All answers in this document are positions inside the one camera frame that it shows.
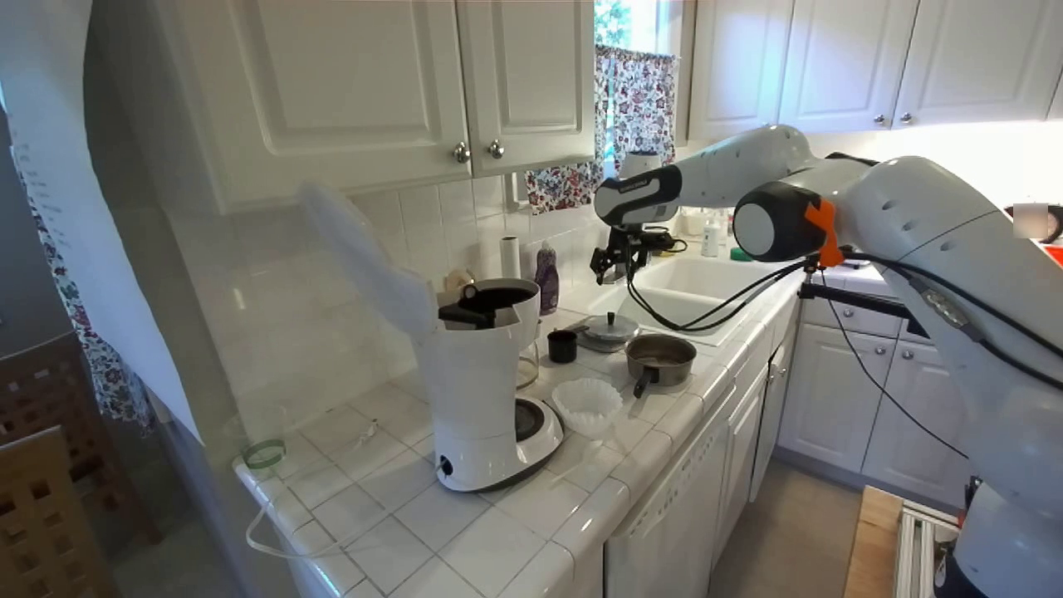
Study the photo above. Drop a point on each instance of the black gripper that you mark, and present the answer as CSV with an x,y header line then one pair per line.
x,y
624,237

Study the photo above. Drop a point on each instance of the metal pot lid black knob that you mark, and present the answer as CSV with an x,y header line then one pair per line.
x,y
607,332

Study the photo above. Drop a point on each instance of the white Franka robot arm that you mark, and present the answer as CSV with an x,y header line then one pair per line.
x,y
917,212

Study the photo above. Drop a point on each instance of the purple soap bottle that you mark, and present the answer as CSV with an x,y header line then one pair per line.
x,y
547,280

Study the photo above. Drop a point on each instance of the white kitchen sink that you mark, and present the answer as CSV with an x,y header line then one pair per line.
x,y
710,280

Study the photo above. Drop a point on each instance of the small black measuring cup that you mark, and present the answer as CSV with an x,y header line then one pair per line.
x,y
563,348

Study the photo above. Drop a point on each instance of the white cylindrical bottle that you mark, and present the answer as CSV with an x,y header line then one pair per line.
x,y
508,257

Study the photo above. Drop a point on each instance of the green sponge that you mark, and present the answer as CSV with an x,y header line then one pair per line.
x,y
741,257

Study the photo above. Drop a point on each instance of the glass coffee carafe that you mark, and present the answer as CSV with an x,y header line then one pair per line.
x,y
528,367

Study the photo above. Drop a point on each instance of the floral window curtain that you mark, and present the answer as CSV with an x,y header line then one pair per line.
x,y
635,121

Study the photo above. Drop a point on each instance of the silver cabinet knob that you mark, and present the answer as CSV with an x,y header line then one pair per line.
x,y
458,150
497,148

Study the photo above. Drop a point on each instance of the white coffee maker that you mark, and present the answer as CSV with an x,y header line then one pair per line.
x,y
476,388

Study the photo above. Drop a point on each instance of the narrow white upper cabinet door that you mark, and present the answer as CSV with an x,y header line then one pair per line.
x,y
525,77

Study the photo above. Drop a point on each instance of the white lower counter cabinet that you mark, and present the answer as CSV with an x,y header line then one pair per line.
x,y
684,510

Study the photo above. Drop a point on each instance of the white lower cabinet row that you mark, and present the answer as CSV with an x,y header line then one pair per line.
x,y
843,411

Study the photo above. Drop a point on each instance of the white cabinet row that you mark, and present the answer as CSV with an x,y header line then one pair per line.
x,y
843,55
843,411

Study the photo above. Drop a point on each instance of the white upper cabinet row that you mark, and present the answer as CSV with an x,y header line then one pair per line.
x,y
843,55

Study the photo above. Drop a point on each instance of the wide white upper cabinet door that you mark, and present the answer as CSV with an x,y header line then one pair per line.
x,y
332,88

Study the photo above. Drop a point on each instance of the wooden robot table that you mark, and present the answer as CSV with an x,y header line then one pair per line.
x,y
874,543

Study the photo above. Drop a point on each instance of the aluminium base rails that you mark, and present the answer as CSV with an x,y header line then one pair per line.
x,y
926,553

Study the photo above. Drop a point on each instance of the orange container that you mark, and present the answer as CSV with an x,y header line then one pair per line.
x,y
1054,253

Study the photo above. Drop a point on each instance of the white curtain floral trim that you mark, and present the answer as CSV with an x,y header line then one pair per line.
x,y
66,167

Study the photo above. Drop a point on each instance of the dark brown lattice chair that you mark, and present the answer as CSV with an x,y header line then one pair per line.
x,y
66,400

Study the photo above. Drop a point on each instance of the light wooden lattice chair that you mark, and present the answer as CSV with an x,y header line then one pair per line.
x,y
44,521

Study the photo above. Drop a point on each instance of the black camera mount rod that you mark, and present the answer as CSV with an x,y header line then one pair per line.
x,y
851,298

